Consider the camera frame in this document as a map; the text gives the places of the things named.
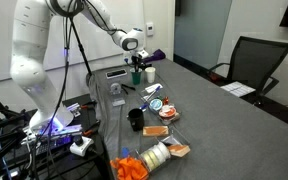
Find white paper on chair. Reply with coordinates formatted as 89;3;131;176
221;82;255;97

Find black camera tripod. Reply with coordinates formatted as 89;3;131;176
69;17;92;86

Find blue marker pen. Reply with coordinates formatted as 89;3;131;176
146;86;161;101

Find black mug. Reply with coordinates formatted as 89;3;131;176
127;108;144;131

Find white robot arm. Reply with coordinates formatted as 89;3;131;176
10;0;148;133

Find clear organizer box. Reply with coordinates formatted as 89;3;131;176
130;127;190;174

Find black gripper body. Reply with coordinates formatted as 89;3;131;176
127;50;149;65

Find clear plastic tray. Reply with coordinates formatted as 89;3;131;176
140;83;181;125

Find white paper cup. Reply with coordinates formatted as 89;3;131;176
145;67;156;83

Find white card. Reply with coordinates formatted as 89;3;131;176
145;83;163;93

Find red gift bow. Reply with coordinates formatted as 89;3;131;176
162;96;169;105

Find wall thermostat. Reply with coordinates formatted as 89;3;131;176
146;22;154;36

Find white ribbon rolls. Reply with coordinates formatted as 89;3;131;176
140;142;171;171

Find white emergency stop button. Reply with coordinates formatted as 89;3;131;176
70;135;94;157

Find orange ribbon spool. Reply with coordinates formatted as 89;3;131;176
159;105;176;118

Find orange cloth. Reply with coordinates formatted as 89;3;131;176
110;156;148;180

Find green plastic cup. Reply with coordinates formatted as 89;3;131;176
130;68;142;85

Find black mesh office chair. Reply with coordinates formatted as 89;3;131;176
207;36;288;105

